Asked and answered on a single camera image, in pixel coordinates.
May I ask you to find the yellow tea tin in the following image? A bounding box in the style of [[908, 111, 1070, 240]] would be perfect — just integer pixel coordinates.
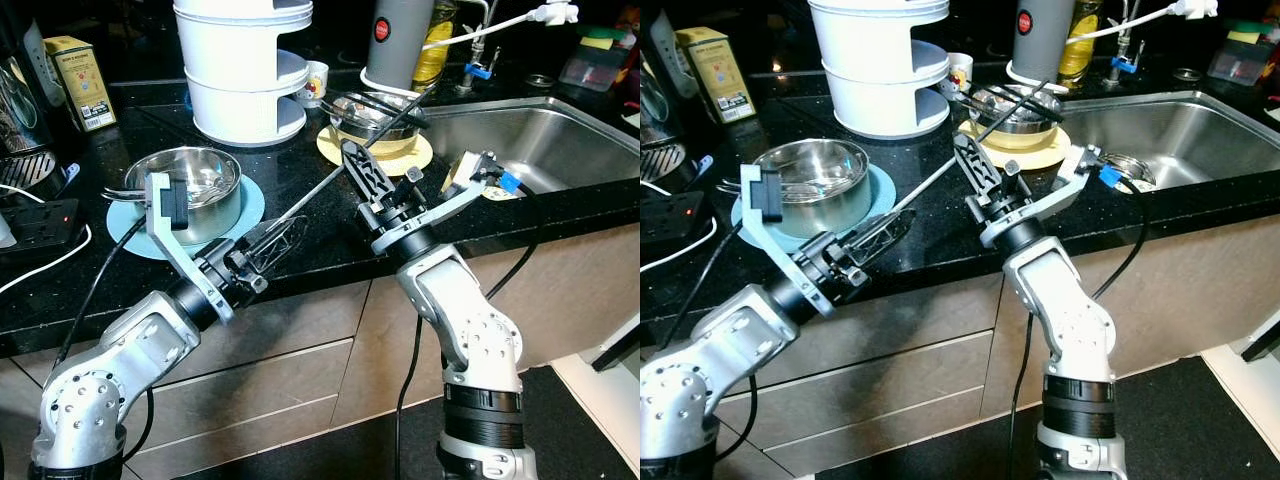
[[43, 35, 118, 133], [675, 27, 758, 126]]

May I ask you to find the clear glass jar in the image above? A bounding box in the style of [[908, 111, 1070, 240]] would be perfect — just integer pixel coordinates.
[[1100, 150, 1158, 196]]

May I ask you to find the light blue plate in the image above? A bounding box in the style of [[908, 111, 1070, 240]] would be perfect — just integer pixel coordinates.
[[106, 175, 266, 263], [730, 163, 898, 256]]

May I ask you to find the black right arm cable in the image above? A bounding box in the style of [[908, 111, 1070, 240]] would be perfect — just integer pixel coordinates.
[[1005, 178, 1153, 480], [393, 185, 546, 480]]

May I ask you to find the black white handheld appliance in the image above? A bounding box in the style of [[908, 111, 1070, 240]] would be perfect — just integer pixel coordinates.
[[22, 18, 53, 86], [650, 10, 691, 76]]

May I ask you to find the brown cabinet door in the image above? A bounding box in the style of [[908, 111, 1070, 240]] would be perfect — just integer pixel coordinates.
[[358, 222, 641, 396], [980, 212, 1280, 419]]

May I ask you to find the thin white hose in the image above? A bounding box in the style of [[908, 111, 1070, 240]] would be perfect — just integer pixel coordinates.
[[1065, 8, 1186, 46], [423, 8, 546, 51]]

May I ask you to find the yellow plate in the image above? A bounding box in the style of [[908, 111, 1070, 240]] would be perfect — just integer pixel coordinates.
[[958, 118, 1071, 171], [317, 125, 434, 178]]

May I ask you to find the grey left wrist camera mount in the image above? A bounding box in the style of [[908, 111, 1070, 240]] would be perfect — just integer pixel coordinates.
[[738, 163, 851, 319], [143, 170, 239, 326]]

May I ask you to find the yellow oil bottle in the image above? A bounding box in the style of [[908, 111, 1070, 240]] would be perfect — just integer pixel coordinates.
[[413, 0, 459, 91], [1060, 0, 1101, 89]]

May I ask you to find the black power strip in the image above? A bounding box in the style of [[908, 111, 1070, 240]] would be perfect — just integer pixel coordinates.
[[0, 197, 83, 263], [640, 190, 719, 251]]

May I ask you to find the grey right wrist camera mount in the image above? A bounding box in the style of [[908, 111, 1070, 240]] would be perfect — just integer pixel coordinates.
[[370, 150, 523, 256], [978, 143, 1126, 251]]

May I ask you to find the clear plastic container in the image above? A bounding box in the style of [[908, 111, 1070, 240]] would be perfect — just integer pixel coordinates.
[[560, 25, 641, 93], [1205, 25, 1280, 86]]

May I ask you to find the white power cable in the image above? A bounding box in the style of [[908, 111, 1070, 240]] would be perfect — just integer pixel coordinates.
[[0, 222, 93, 297], [640, 215, 721, 273]]

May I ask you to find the white printed mug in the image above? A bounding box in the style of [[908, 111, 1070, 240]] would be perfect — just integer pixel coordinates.
[[945, 52, 974, 96], [297, 60, 329, 109]]

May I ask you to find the large steel pot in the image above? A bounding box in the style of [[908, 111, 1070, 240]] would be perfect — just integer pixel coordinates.
[[748, 138, 876, 239], [122, 146, 243, 246]]

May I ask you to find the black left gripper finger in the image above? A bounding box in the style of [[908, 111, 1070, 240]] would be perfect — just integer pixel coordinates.
[[866, 238, 906, 273], [248, 216, 307, 256], [262, 240, 299, 277], [850, 208, 917, 253]]

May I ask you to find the small steel bowl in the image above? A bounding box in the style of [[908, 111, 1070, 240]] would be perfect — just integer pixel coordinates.
[[330, 92, 426, 141], [968, 85, 1064, 134]]

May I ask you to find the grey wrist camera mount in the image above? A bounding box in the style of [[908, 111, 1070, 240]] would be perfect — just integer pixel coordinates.
[[143, 170, 239, 326], [738, 163, 851, 319], [370, 150, 523, 256], [978, 143, 1126, 251]]

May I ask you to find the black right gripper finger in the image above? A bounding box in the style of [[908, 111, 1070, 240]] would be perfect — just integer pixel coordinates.
[[341, 139, 389, 203], [952, 133, 1001, 201]]

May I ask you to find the chrome faucet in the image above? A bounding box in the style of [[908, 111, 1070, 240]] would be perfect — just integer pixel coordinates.
[[1105, 0, 1146, 86], [455, 0, 501, 96]]

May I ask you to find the grey drawer front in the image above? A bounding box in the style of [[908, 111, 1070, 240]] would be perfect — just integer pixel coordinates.
[[125, 398, 341, 480], [740, 330, 998, 441], [760, 392, 986, 479], [125, 340, 356, 456], [720, 272, 1003, 391], [0, 280, 373, 401]]

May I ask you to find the steel electric kettle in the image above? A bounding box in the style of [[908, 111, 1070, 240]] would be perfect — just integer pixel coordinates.
[[0, 50, 63, 196], [640, 55, 691, 186]]

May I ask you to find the white tiered storage rack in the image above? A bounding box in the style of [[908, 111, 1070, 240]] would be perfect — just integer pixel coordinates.
[[173, 0, 313, 148], [808, 0, 951, 141]]

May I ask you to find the stainless steel sink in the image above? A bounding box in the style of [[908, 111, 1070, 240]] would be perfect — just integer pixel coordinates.
[[420, 97, 641, 196], [1055, 90, 1280, 191]]

